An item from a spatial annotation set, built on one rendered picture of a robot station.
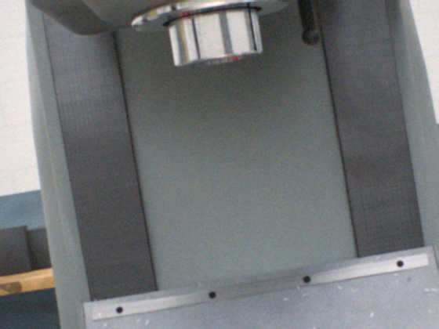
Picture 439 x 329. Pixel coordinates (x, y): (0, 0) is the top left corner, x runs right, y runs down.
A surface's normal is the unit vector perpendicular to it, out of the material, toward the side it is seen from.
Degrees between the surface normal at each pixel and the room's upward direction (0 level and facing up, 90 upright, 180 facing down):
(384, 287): 65
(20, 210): 90
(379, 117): 90
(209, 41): 90
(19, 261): 90
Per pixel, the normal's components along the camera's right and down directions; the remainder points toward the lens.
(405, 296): -0.08, -0.38
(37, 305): 0.00, 0.05
